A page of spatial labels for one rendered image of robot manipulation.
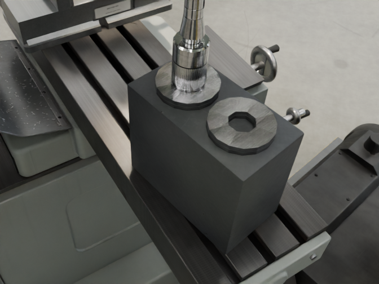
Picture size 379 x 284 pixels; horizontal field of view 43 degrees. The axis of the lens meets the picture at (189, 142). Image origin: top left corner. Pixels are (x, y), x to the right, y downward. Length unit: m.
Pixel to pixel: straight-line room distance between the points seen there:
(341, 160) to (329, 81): 1.19
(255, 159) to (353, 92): 1.90
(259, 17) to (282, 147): 2.23
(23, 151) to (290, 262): 0.56
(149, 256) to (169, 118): 0.95
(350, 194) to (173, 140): 0.72
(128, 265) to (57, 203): 0.45
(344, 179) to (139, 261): 0.66
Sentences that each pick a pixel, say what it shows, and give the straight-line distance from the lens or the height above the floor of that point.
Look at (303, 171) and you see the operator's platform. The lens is 1.53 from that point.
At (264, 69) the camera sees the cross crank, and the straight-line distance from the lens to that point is 1.49.
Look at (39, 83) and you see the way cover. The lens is 1.07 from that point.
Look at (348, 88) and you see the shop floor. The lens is 2.49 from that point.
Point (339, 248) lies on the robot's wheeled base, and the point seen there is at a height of 0.57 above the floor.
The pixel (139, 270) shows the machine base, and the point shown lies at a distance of 1.51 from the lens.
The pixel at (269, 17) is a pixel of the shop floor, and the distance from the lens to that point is 2.82.
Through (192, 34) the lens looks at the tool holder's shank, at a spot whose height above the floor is 1.21.
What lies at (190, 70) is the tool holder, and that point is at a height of 1.16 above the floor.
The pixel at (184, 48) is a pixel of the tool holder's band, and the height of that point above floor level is 1.20.
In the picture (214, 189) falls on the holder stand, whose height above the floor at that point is 1.06.
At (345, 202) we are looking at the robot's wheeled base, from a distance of 1.26.
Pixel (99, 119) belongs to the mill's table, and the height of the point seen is 0.93.
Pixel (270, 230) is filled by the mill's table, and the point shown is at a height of 0.93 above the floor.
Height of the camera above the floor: 1.56
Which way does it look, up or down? 49 degrees down
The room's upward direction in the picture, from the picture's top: 5 degrees clockwise
